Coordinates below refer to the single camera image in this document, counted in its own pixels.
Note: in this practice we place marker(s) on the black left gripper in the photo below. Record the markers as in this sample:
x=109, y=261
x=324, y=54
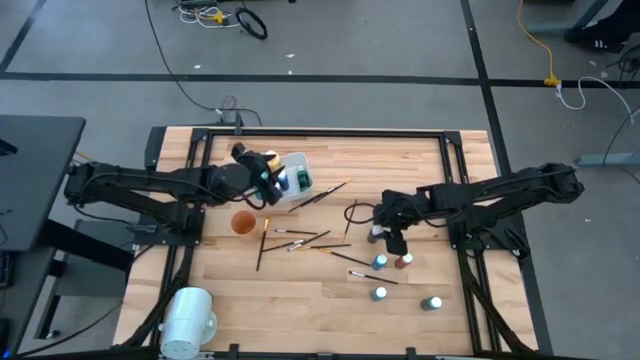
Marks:
x=247, y=172

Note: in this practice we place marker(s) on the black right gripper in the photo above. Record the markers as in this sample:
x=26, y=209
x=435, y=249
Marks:
x=400, y=210

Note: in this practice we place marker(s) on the large yellow paint bottle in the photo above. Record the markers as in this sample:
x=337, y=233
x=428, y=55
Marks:
x=273, y=161

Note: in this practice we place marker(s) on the small sky blue paint bottle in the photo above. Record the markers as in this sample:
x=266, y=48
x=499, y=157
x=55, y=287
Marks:
x=379, y=261

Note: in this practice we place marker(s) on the white plastic caddy bin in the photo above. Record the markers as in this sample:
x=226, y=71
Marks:
x=295, y=165

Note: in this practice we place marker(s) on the small brown paint bottle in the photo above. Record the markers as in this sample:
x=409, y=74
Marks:
x=401, y=262

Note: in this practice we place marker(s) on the small green paint bottle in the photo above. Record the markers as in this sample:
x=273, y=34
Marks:
x=303, y=179

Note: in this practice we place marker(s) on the black paintbrush orange bristles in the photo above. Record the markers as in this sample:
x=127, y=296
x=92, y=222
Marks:
x=330, y=245
x=350, y=259

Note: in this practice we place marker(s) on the black paintbrush silver ferrule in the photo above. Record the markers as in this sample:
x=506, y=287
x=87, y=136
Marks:
x=315, y=237
x=375, y=277
x=295, y=231

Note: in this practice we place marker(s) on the small aqua paint bottle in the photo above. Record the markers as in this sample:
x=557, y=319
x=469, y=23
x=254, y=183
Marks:
x=378, y=294

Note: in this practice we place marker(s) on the small dark teal paint bottle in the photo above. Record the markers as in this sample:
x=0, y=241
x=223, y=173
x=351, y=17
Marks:
x=429, y=304

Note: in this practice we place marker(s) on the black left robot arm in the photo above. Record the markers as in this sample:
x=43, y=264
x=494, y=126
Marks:
x=150, y=177

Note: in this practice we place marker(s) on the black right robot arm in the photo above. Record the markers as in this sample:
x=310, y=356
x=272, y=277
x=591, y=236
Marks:
x=500, y=192

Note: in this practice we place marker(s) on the long black orange-bristle paintbrush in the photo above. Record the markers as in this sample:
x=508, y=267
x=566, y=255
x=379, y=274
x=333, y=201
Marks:
x=262, y=245

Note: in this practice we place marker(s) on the white cylindrical light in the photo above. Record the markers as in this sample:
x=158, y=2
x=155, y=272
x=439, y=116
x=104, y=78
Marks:
x=187, y=315

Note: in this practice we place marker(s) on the black stand base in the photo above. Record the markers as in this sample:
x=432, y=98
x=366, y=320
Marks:
x=90, y=245

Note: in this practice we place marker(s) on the grey floor bar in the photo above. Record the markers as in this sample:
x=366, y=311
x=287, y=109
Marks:
x=610, y=159

